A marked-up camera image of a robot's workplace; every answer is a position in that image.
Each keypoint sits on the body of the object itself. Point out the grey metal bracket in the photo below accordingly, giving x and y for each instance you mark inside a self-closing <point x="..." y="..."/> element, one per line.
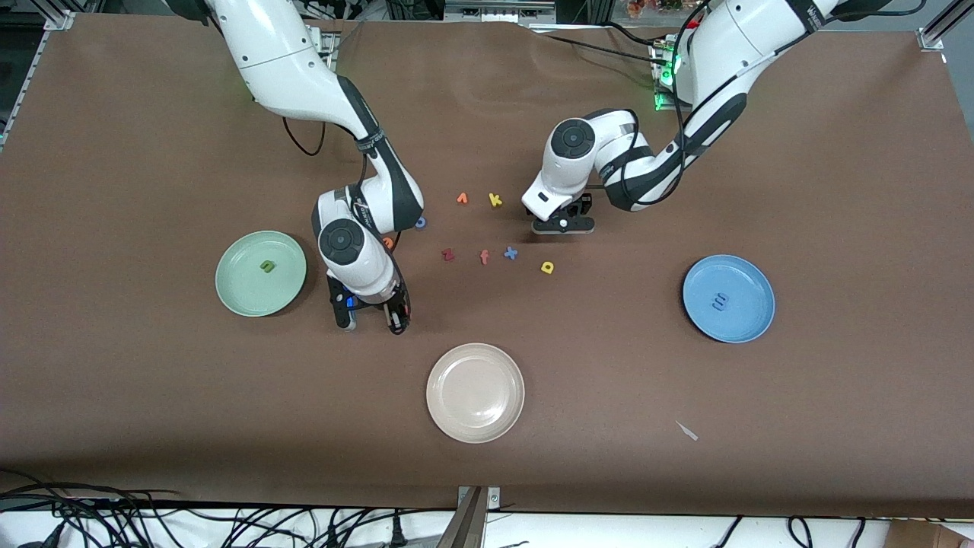
<point x="472" y="521"/>

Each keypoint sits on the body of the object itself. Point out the black power plug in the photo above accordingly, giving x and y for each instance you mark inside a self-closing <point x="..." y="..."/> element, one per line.
<point x="396" y="533"/>

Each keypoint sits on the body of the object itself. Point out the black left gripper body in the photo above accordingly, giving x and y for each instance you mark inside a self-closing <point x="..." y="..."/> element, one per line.
<point x="584" y="204"/>

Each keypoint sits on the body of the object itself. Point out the brown table cover sheet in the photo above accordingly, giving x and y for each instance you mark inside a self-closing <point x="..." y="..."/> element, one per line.
<point x="152" y="380"/>

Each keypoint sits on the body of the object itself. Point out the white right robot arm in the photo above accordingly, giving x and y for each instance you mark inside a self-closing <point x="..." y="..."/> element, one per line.
<point x="289" y="68"/>

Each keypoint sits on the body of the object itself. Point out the cardboard box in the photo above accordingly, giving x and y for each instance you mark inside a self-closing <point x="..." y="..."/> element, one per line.
<point x="928" y="536"/>

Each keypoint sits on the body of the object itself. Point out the aluminium frame extrusion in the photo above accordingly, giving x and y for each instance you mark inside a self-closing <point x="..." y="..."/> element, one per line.
<point x="940" y="27"/>

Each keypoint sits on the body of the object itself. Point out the grey metal box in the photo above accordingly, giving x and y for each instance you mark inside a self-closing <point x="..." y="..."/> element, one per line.
<point x="494" y="9"/>

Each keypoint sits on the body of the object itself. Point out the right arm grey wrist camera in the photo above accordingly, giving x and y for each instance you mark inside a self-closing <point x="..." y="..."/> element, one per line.
<point x="347" y="318"/>

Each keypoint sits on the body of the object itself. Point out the beige plate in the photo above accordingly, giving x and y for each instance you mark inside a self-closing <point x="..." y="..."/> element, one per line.
<point x="475" y="393"/>

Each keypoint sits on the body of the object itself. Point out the small white paper scrap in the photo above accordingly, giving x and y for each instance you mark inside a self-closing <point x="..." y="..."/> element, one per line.
<point x="687" y="431"/>

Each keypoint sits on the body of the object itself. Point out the blue plate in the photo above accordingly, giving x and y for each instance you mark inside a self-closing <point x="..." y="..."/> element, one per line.
<point x="749" y="320"/>

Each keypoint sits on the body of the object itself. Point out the colourful flowers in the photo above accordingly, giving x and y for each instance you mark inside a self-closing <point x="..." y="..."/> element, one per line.
<point x="650" y="6"/>

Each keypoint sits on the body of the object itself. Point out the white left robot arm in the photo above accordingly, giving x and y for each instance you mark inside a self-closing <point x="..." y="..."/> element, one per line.
<point x="730" y="53"/>

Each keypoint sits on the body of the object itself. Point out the green plate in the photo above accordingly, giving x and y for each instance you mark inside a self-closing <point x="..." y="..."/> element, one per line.
<point x="243" y="289"/>

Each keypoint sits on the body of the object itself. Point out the blue foam letter m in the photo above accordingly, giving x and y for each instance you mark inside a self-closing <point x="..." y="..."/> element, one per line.
<point x="720" y="303"/>

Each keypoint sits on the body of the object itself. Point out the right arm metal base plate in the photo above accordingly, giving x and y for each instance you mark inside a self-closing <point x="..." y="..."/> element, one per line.
<point x="327" y="49"/>

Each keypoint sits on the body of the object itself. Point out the aluminium frame rail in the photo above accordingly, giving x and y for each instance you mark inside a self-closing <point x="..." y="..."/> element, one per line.
<point x="59" y="20"/>

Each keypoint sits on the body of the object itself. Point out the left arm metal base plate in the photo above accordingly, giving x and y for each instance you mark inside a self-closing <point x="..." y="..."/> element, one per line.
<point x="663" y="103"/>

